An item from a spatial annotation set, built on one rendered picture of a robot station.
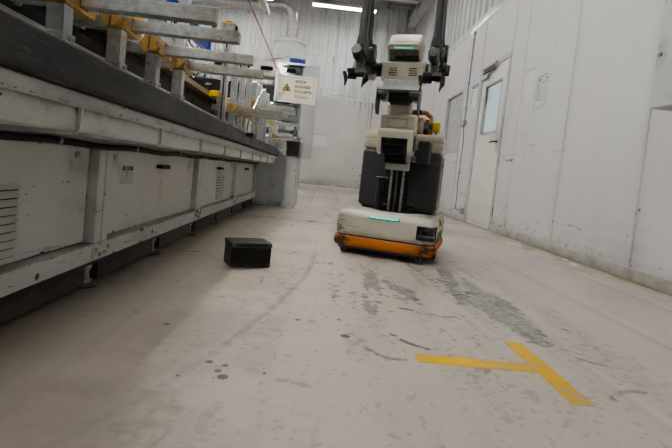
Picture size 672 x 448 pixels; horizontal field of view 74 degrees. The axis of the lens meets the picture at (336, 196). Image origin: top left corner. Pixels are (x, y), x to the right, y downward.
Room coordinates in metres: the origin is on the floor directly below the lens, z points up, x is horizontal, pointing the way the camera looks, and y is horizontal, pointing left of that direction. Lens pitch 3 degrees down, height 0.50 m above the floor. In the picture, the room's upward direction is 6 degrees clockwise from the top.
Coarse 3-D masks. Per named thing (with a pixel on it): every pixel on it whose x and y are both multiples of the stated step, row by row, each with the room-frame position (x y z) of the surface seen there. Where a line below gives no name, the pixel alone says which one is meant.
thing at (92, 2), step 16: (16, 0) 0.95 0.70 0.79; (32, 0) 0.94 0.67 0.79; (96, 0) 0.95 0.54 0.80; (112, 0) 0.95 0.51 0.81; (128, 0) 0.95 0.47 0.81; (144, 0) 0.95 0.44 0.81; (144, 16) 0.97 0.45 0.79; (160, 16) 0.96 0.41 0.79; (176, 16) 0.95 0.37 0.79; (192, 16) 0.95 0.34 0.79; (208, 16) 0.96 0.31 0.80
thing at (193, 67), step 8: (168, 64) 1.69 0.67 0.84; (192, 64) 1.70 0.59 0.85; (200, 64) 1.70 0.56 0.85; (208, 64) 1.70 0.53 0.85; (200, 72) 1.72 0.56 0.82; (208, 72) 1.70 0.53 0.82; (216, 72) 1.70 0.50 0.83; (224, 72) 1.70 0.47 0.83; (232, 72) 1.70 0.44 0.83; (240, 72) 1.70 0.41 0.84; (248, 72) 1.70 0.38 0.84; (256, 72) 1.71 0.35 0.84
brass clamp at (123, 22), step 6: (102, 18) 1.12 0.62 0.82; (108, 18) 1.12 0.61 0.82; (114, 18) 1.12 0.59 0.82; (120, 18) 1.13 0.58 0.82; (126, 18) 1.15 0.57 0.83; (132, 18) 1.19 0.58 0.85; (108, 24) 1.13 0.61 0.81; (114, 24) 1.13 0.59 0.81; (120, 24) 1.14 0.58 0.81; (126, 24) 1.16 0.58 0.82; (126, 30) 1.17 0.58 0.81; (132, 36) 1.22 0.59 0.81; (138, 36) 1.24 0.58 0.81
